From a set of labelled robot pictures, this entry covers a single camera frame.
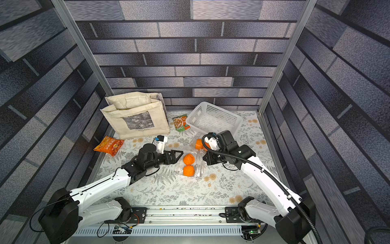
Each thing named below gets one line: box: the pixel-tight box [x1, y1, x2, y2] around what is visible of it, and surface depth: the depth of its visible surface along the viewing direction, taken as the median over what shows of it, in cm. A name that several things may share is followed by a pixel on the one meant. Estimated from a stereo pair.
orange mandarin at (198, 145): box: [195, 138, 204, 150], surface depth 97 cm
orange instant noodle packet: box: [93, 135, 125, 157], surface depth 98 cm
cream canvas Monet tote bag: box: [100, 91, 171, 140], surface depth 94 cm
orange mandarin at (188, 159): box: [182, 153, 195, 166], surface depth 87 cm
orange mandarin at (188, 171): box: [182, 164, 195, 177], surface depth 85 cm
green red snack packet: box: [173, 113, 191, 133], surface depth 112 cm
